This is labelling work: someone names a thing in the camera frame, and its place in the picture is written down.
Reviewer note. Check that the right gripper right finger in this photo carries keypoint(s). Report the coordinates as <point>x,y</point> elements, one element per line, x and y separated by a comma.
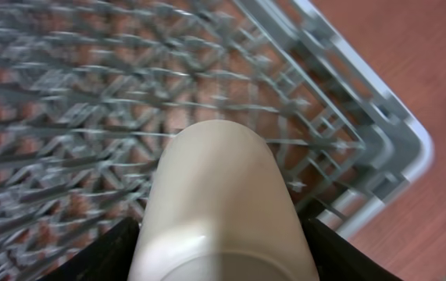
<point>337,259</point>

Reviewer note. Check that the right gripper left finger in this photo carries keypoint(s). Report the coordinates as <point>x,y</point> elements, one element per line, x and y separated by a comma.
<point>107,259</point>

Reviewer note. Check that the white cup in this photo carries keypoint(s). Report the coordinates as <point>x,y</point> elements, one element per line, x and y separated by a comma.
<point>219,210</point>

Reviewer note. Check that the grey dishwasher rack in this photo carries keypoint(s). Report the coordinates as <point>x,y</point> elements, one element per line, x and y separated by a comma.
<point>91,92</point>

